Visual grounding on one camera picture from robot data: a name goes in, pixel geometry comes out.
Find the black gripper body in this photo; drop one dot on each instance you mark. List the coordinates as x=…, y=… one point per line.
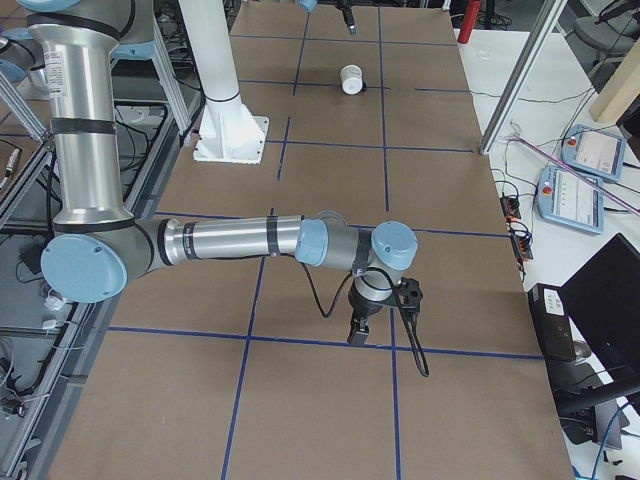
x=361, y=309
x=346, y=11

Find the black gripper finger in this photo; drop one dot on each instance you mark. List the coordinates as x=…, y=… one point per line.
x=350, y=21
x=359, y=330

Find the white smiley mug black handle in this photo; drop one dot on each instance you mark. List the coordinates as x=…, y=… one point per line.
x=352, y=80

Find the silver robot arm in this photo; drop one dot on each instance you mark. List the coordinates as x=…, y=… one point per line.
x=310, y=5
x=99, y=246

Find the red cylinder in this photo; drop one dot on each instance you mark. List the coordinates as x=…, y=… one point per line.
x=469, y=21

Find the orange black connector strip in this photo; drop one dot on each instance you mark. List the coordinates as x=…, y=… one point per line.
x=520, y=235

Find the black box device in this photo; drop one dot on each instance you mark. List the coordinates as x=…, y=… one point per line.
x=551, y=323

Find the near blue teach pendant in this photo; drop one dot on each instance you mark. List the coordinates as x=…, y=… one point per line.
x=573, y=203

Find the blue teach pendant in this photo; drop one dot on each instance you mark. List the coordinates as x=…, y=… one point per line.
x=594, y=151
x=573, y=203

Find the black laptop computer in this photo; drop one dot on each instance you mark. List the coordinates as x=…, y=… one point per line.
x=602, y=300

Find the wooden beam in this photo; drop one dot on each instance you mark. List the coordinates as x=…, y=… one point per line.
x=620, y=91

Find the far blue teach pendant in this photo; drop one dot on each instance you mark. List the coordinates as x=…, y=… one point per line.
x=594, y=151

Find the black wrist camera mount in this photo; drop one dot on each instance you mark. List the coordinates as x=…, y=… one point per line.
x=408, y=296

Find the white pedestal column base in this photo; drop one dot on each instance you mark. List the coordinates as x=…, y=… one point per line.
x=229, y=132

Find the aluminium frame post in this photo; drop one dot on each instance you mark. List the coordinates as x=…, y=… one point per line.
x=542, y=28

